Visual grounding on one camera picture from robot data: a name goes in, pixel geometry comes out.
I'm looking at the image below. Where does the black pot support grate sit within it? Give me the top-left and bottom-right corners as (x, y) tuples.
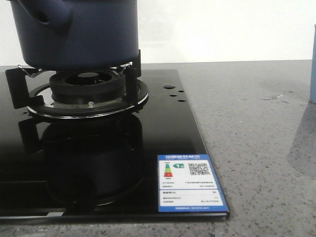
(5, 55), (149, 120)

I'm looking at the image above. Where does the black gas burner head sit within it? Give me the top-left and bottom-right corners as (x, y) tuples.
(49, 70), (125, 105)

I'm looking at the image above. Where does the dark blue cooking pot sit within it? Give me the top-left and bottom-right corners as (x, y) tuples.
(10, 0), (139, 71)

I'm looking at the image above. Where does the blue energy label sticker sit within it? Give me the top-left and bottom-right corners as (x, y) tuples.
(158, 154), (229, 214)

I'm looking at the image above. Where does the black glass gas stove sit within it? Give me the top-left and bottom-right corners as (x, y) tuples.
(0, 70), (230, 223)

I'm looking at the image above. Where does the light blue ribbed cup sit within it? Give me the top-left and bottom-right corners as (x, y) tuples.
(310, 32), (316, 104)

